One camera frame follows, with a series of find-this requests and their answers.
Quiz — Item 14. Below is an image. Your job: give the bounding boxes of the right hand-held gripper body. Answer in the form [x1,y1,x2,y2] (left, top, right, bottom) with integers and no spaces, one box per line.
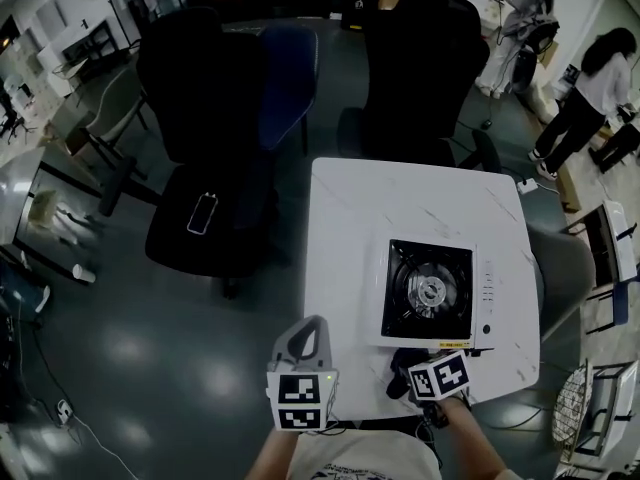
[407,350,474,402]

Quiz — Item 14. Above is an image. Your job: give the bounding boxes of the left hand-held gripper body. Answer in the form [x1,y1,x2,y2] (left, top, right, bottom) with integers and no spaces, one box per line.
[265,360,340,435]

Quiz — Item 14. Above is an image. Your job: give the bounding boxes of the dark blue cloth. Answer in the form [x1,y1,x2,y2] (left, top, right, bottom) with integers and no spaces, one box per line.
[387,348,437,402]

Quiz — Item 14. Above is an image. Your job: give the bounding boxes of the white portable gas stove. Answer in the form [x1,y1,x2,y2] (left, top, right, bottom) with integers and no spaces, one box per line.
[367,237,497,358]

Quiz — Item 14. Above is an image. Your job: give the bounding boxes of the person's right forearm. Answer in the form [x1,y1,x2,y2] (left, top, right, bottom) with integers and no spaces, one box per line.
[439,396,511,480]

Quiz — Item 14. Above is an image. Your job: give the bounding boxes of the person's left forearm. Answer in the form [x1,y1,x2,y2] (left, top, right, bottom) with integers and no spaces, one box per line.
[246,425,302,480]

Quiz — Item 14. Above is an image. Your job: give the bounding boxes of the person's white printed shirt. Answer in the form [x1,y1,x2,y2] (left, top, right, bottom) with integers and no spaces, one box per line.
[287,430,445,480]

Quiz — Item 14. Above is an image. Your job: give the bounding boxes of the smartphone with white case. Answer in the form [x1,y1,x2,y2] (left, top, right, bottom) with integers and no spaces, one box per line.
[186,192,220,237]

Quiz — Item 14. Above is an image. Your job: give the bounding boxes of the grey armchair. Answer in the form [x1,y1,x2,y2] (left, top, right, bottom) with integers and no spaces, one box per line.
[527,225,598,343]

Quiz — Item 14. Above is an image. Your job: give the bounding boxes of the white marble table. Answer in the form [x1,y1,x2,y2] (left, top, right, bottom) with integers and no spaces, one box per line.
[302,156,545,412]

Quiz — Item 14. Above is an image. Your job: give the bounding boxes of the white wooden side cabinet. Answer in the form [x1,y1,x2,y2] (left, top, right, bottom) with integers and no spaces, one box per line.
[582,199,640,285]

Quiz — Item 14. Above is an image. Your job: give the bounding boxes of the blue shell chair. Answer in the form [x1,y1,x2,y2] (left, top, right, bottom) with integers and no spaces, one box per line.
[257,24,321,158]

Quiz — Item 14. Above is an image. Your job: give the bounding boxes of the black office chair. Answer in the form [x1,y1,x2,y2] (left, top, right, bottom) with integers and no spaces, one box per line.
[337,0,502,172]
[99,6,282,300]

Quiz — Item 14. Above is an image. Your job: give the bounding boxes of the white stool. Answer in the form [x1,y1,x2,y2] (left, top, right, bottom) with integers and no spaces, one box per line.
[29,190,104,242]

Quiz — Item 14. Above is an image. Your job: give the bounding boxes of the white beanbag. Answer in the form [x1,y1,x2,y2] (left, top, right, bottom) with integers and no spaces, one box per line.
[519,67,562,125]

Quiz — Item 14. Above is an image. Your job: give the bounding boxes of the beige armchair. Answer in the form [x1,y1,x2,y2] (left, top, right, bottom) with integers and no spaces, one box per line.
[78,65,151,169]

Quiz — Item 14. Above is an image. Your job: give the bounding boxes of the dark grey table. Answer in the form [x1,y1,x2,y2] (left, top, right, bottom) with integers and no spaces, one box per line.
[0,146,107,283]

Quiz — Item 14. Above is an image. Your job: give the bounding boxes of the black white backpack rig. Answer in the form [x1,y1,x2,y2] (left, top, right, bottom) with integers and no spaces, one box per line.
[514,20,560,95]

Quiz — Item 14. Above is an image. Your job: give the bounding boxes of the yellow black bin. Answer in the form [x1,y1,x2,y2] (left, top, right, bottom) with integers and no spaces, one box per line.
[339,0,384,32]

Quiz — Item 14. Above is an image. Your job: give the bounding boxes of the wire mesh basket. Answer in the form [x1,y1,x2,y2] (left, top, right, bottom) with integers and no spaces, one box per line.
[552,359,595,450]

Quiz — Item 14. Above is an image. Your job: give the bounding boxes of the white floor cable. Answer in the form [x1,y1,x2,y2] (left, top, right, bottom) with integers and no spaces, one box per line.
[69,412,141,480]

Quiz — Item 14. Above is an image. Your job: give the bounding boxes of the black cable with adapter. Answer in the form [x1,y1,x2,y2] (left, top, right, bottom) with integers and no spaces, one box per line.
[457,97,501,132]

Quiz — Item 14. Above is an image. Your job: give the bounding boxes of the dark frame desk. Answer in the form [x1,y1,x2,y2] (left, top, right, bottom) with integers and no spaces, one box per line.
[61,20,130,80]

